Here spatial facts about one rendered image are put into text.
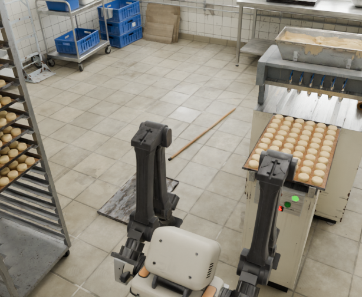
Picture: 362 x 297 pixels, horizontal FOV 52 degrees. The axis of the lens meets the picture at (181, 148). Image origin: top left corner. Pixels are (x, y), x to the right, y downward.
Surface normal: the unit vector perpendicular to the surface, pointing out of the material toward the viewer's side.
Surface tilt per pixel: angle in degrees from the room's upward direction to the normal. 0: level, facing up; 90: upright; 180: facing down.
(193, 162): 0
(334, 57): 115
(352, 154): 90
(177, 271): 48
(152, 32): 66
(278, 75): 90
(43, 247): 0
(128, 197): 0
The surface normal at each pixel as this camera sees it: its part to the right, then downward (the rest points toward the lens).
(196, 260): -0.34, -0.17
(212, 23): -0.48, 0.51
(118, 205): -0.02, -0.82
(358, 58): -0.39, 0.82
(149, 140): -0.11, -0.69
